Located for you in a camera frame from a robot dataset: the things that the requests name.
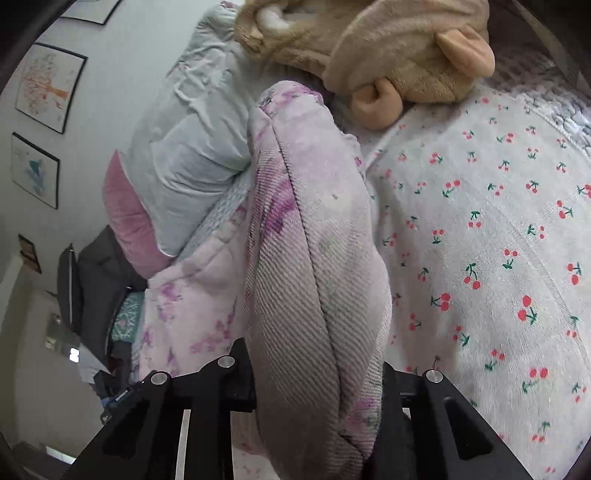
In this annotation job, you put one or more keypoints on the blue art framed picture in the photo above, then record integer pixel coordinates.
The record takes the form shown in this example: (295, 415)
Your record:
(35, 170)

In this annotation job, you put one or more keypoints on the cherry print bed sheet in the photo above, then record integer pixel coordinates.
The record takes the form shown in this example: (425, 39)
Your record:
(481, 215)

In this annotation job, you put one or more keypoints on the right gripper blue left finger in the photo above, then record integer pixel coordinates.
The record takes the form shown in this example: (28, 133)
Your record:
(166, 427)

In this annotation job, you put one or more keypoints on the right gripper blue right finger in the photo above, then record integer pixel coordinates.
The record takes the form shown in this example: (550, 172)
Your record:
(429, 430)

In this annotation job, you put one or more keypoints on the orange tree framed picture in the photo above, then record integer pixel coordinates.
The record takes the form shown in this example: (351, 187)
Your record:
(48, 83)

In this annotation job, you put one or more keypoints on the beige fleece robe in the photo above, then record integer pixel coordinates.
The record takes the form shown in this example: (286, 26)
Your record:
(381, 54)

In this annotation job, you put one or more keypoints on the lilac floral padded jacket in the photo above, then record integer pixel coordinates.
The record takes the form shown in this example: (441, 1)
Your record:
(296, 273)

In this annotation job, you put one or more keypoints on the pink pillow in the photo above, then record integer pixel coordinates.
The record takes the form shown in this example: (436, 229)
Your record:
(130, 222)

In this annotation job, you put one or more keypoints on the grey pillow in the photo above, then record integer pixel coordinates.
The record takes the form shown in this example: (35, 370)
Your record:
(191, 144)

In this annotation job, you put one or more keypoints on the teal patterned cushion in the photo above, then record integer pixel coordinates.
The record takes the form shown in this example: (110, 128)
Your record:
(127, 320)

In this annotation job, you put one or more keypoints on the dark grey chair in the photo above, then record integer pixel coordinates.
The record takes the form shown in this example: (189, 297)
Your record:
(91, 288)

